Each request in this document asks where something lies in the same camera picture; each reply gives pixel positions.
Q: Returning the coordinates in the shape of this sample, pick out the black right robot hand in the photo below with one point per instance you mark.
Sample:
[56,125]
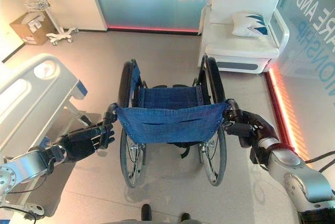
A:
[247,128]

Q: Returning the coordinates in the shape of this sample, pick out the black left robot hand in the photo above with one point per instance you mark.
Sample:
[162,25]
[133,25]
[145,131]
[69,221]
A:
[83,141]

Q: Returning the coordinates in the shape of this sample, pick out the blue fabric wheelchair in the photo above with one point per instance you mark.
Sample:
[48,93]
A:
[167,124]

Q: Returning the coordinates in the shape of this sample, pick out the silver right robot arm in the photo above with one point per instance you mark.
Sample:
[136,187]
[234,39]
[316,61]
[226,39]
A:
[295,173]

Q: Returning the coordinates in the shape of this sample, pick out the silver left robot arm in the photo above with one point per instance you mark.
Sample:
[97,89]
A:
[24,167]

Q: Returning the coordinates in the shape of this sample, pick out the white hospital bed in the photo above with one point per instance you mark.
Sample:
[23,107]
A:
[31,103]

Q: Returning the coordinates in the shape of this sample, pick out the dark robot left foot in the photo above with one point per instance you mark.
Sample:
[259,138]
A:
[146,212]

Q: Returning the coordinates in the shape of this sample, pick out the dark robot foot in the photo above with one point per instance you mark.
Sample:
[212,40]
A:
[146,212]
[185,217]

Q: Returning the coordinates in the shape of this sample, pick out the white sofa chair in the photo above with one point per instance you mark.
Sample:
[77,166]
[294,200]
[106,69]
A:
[236,33]

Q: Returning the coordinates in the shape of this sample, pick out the white pillow with blue print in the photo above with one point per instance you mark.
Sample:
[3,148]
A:
[250,24]

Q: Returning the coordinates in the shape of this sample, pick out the dark robot right foot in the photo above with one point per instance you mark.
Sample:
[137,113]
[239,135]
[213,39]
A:
[185,217]

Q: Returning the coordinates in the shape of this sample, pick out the brown cardboard box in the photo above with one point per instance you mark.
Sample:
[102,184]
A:
[32,28]

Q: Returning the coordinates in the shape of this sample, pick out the white rolling stand with basket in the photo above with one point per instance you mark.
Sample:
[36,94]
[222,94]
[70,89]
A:
[45,12]

